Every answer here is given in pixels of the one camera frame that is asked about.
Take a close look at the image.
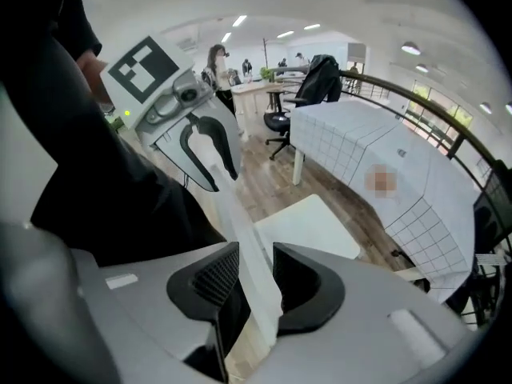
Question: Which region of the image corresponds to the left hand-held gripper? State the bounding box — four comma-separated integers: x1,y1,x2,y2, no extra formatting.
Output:
99,34,242,194

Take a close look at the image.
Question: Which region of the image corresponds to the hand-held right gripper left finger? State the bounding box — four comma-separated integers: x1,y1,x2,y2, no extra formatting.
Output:
67,241,242,384

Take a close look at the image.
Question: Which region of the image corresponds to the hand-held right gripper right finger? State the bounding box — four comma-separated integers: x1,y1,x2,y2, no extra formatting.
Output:
246,242,478,384

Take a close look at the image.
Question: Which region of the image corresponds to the person's left forearm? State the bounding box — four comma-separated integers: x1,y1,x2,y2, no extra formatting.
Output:
76,50,117,107

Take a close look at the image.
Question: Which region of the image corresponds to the black office chair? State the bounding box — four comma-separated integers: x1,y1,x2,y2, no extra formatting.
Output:
262,54,343,162

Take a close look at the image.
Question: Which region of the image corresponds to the light wooden desk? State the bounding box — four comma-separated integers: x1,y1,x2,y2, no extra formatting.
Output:
230,80,286,116

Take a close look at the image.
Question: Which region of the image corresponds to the ceiling air conditioner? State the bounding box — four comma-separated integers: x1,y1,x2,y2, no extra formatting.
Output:
174,35,200,52

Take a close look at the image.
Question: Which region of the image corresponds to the white table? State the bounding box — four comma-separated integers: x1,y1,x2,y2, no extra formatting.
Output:
289,98,482,304

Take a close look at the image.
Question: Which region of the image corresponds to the wooden coat stand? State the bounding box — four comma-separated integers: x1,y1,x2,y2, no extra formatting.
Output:
261,36,278,72

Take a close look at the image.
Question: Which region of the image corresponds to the person's black clothing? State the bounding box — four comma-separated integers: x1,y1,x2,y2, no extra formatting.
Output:
0,0,227,268

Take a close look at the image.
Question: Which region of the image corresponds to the pinkish blurred item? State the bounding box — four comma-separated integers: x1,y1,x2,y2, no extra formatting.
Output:
364,163,399,202

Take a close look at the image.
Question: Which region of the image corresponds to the black jacket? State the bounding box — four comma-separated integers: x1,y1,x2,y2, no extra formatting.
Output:
296,54,343,104

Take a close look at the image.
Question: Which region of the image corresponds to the white grid tablecloth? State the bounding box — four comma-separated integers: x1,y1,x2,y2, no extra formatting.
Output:
289,98,482,304

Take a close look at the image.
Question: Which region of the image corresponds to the black metal railing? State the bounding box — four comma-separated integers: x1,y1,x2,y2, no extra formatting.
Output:
338,69,512,255

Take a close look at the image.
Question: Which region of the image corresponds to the large window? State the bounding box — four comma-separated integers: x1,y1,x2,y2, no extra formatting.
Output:
402,78,474,146

